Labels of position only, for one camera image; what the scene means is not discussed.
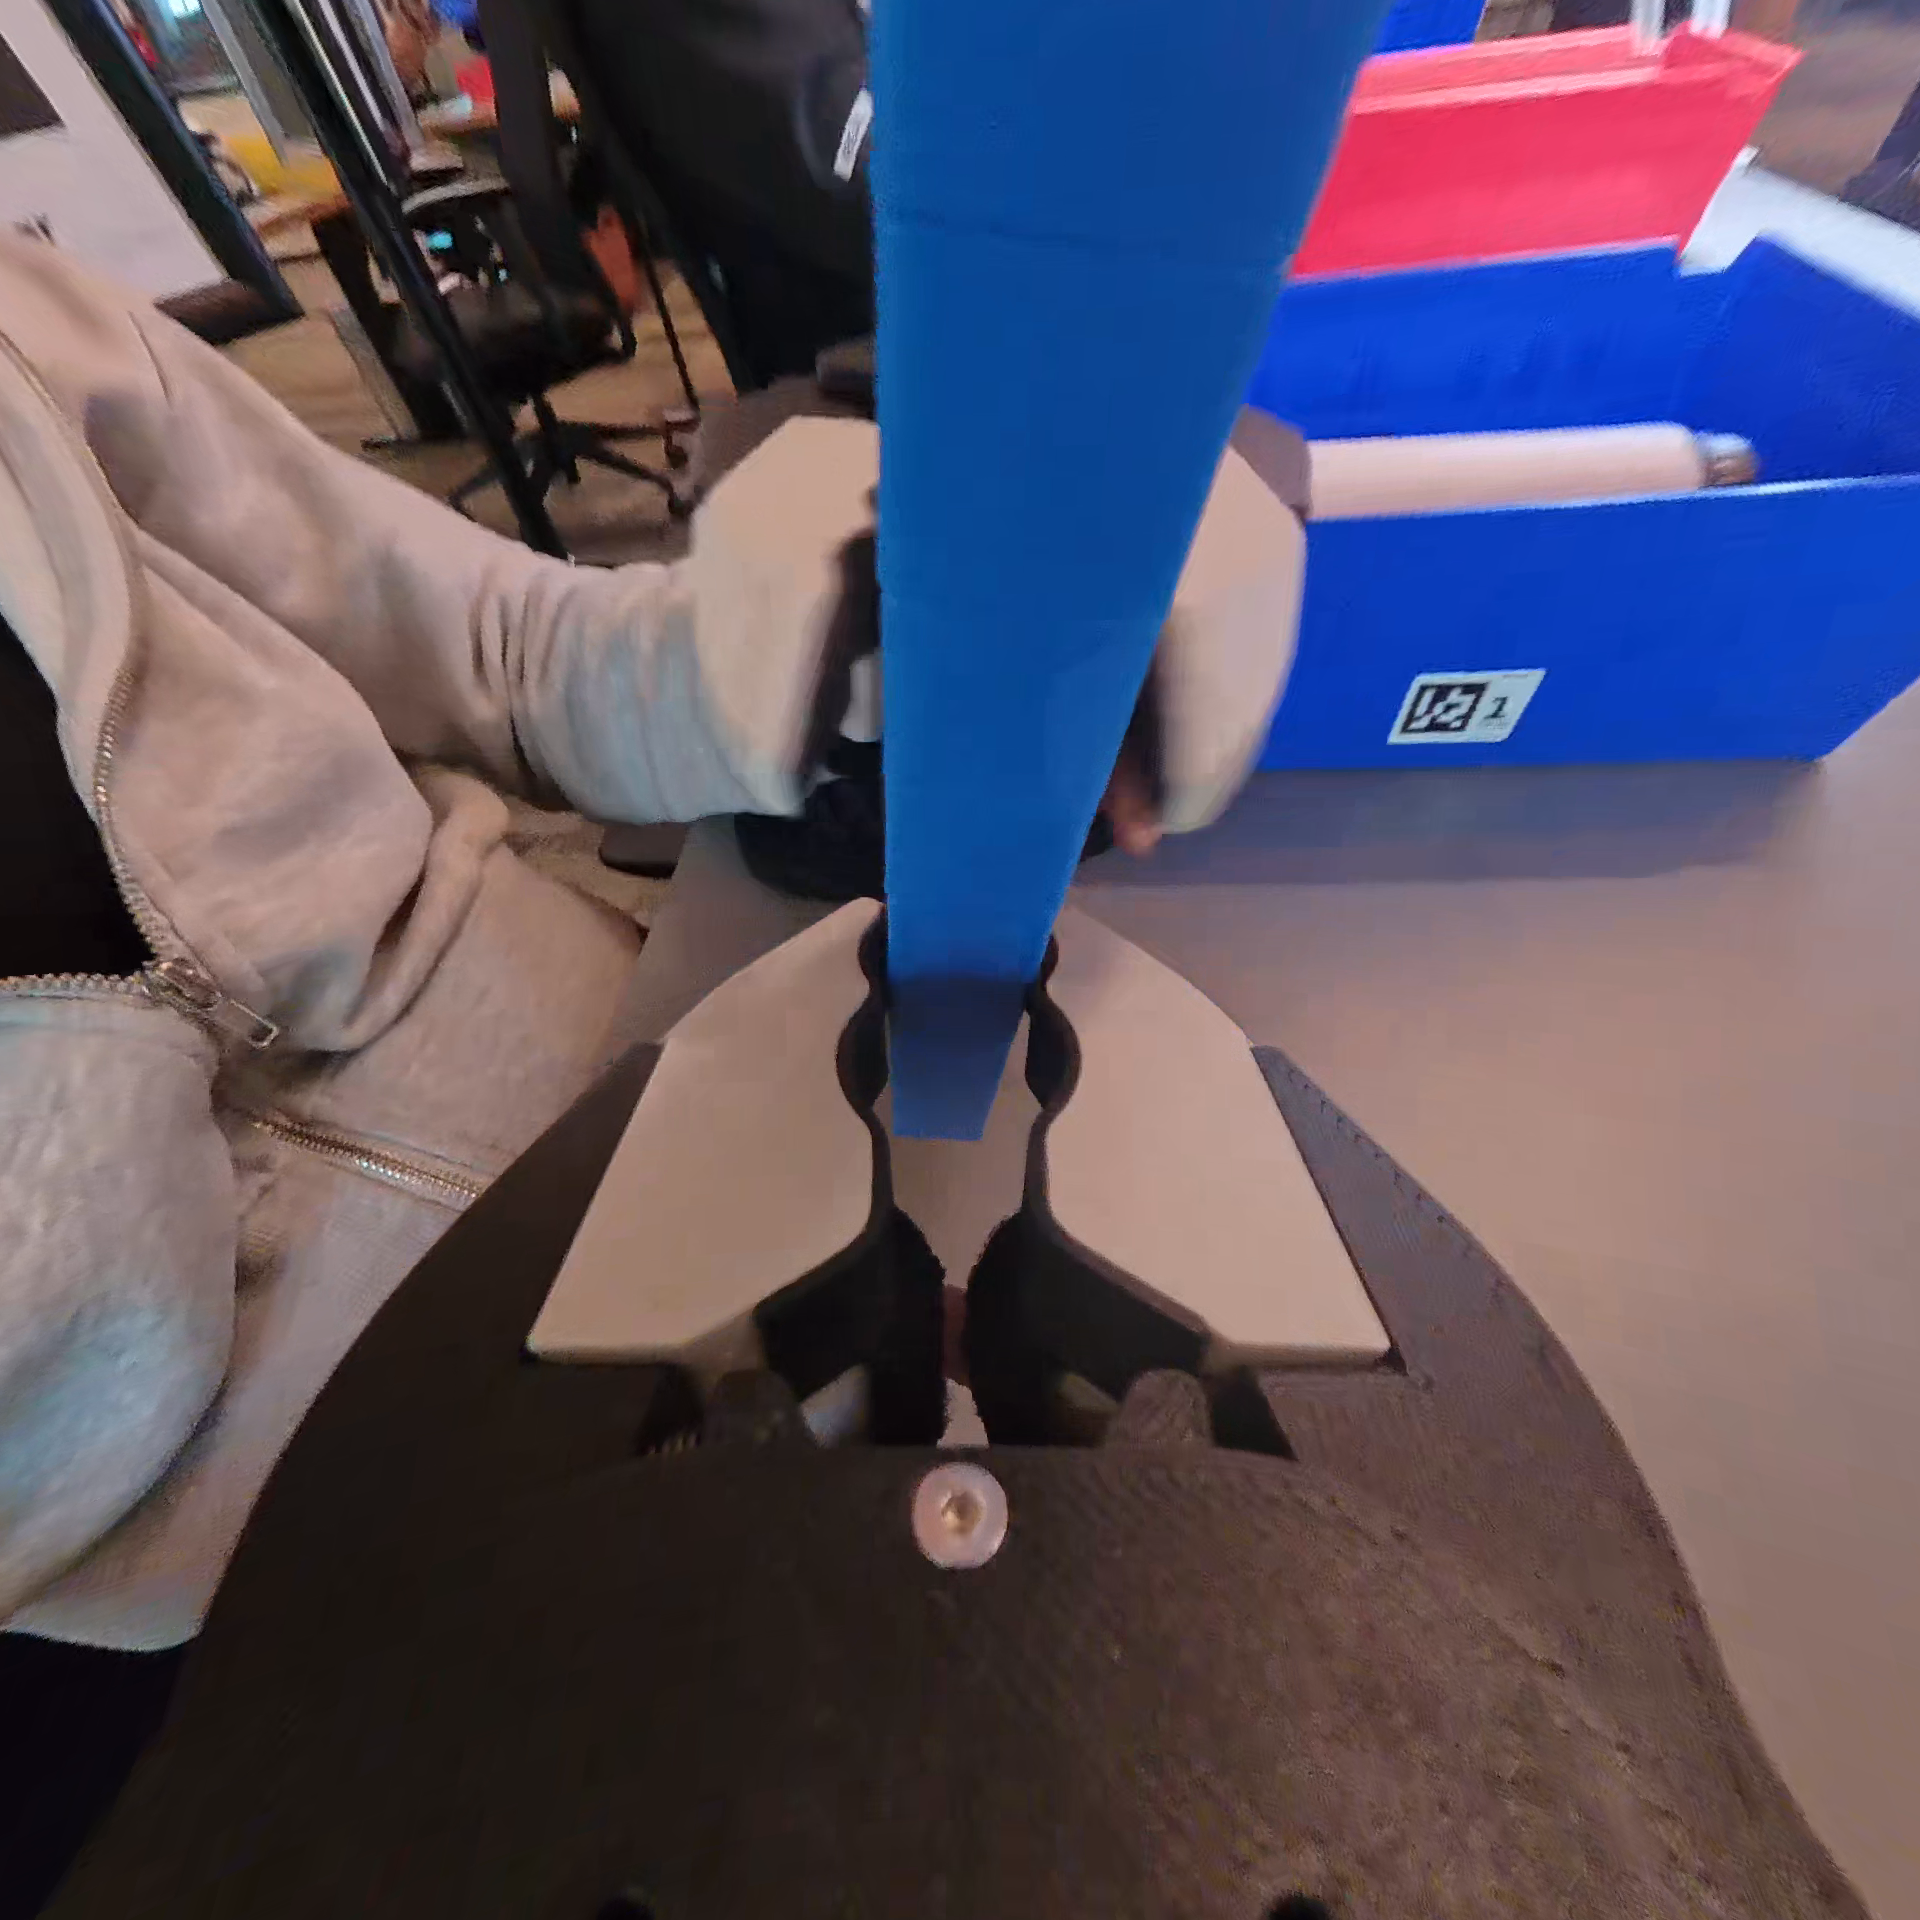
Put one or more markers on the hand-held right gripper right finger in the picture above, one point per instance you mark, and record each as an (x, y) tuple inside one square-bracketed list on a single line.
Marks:
[(1200, 1184)]

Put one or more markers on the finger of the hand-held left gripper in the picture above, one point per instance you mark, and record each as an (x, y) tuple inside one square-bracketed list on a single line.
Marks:
[(781, 510), (1238, 630)]

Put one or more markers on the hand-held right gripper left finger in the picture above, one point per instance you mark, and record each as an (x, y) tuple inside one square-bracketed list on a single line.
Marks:
[(720, 1171)]

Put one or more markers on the long blue square bar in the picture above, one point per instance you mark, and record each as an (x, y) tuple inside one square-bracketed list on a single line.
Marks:
[(1021, 451)]

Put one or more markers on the person's left forearm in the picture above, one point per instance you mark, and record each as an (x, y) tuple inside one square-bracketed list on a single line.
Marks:
[(631, 691)]

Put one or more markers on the person's left hand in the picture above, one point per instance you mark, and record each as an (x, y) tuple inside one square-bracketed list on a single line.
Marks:
[(1137, 794)]

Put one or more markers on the white paper roll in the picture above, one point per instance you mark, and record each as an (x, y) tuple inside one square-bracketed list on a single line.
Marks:
[(1500, 473)]

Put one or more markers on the black office chair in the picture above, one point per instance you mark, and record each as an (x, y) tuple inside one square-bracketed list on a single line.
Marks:
[(524, 323)]

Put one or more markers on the blue plastic bin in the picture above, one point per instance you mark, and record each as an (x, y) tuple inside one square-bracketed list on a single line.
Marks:
[(1425, 23), (1650, 630)]

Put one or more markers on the black tripod stand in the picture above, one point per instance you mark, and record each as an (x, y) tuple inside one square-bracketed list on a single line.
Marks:
[(404, 270)]

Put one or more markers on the red plastic bin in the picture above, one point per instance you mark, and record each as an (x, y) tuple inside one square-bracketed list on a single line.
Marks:
[(1500, 164)]

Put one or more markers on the black inner shirt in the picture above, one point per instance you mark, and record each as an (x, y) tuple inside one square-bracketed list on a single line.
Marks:
[(44, 811)]

